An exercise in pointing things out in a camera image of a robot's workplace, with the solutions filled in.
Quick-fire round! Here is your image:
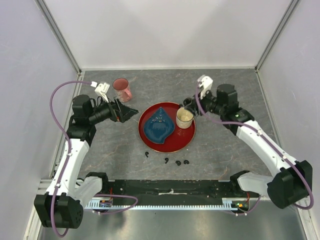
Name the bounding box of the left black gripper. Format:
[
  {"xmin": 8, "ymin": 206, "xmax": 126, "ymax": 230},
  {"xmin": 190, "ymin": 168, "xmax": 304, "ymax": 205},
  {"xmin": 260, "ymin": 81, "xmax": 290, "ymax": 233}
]
[{"xmin": 88, "ymin": 94, "xmax": 138, "ymax": 125}]

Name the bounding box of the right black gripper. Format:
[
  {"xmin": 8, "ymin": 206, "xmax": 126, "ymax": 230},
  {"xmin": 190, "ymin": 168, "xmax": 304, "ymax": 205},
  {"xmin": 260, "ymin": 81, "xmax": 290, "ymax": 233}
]
[{"xmin": 184, "ymin": 86, "xmax": 225, "ymax": 118}]

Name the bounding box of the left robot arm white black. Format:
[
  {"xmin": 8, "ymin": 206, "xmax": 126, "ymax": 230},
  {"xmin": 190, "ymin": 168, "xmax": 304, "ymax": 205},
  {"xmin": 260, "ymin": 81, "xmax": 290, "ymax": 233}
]
[{"xmin": 34, "ymin": 94, "xmax": 138, "ymax": 229}]

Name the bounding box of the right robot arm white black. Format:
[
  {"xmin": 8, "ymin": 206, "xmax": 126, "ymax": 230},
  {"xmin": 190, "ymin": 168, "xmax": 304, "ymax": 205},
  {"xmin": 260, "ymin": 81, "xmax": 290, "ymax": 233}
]
[{"xmin": 182, "ymin": 84, "xmax": 314, "ymax": 210}]

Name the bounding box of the beige ceramic cup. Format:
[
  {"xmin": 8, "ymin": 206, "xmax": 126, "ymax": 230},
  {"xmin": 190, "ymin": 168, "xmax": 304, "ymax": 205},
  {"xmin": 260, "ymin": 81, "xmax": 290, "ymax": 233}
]
[{"xmin": 176, "ymin": 107, "xmax": 194, "ymax": 129}]

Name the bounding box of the pink floral mug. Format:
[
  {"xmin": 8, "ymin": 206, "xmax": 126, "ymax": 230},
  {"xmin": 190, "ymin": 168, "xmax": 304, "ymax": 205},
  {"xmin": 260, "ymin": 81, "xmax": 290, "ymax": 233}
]
[{"xmin": 112, "ymin": 78, "xmax": 133, "ymax": 103}]

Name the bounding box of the blue shell-shaped dish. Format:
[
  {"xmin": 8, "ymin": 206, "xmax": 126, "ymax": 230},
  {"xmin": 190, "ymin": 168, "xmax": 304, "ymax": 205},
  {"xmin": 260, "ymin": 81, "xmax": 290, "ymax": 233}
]
[{"xmin": 143, "ymin": 107, "xmax": 175, "ymax": 144}]

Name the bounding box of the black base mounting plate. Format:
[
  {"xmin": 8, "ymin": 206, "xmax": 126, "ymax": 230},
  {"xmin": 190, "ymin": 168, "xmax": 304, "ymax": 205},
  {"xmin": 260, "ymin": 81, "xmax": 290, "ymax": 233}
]
[{"xmin": 108, "ymin": 179, "xmax": 247, "ymax": 207}]

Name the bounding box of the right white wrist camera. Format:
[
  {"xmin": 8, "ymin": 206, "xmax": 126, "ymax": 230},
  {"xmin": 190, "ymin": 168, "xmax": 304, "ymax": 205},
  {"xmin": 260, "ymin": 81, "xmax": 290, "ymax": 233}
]
[{"xmin": 197, "ymin": 75, "xmax": 213, "ymax": 100}]

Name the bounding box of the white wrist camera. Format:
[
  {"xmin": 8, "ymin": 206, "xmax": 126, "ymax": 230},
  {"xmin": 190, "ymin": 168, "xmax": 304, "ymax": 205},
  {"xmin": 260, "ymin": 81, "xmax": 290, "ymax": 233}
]
[
  {"xmin": 90, "ymin": 81, "xmax": 110, "ymax": 103},
  {"xmin": 197, "ymin": 75, "xmax": 213, "ymax": 100}
]

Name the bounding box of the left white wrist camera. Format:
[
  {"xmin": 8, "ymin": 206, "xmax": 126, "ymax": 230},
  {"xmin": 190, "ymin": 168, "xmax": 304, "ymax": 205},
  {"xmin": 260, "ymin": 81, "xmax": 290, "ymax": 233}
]
[{"xmin": 90, "ymin": 81, "xmax": 110, "ymax": 103}]

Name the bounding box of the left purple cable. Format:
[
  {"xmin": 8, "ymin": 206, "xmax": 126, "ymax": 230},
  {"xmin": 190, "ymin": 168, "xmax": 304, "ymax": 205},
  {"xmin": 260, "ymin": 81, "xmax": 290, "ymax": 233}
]
[{"xmin": 50, "ymin": 80, "xmax": 92, "ymax": 238}]

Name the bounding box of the slotted grey cable duct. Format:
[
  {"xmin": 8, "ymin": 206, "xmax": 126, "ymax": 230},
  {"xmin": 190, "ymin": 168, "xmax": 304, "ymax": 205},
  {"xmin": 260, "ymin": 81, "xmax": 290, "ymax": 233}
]
[{"xmin": 84, "ymin": 197, "xmax": 249, "ymax": 211}]

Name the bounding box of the left aluminium frame post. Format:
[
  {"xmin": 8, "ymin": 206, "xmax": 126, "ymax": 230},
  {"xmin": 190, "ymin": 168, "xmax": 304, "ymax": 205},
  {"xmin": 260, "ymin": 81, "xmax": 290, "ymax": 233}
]
[{"xmin": 35, "ymin": 0, "xmax": 82, "ymax": 75}]

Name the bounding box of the aluminium frame post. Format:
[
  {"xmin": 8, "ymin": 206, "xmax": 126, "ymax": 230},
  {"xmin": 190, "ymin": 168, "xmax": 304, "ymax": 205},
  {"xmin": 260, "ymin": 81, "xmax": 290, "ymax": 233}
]
[
  {"xmin": 254, "ymin": 0, "xmax": 300, "ymax": 73},
  {"xmin": 35, "ymin": 0, "xmax": 82, "ymax": 75}
]

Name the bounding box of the right aluminium frame post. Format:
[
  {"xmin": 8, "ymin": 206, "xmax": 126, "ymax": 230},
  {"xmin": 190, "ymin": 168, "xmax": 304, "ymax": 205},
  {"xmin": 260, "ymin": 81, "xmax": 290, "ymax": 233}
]
[{"xmin": 254, "ymin": 0, "xmax": 300, "ymax": 73}]

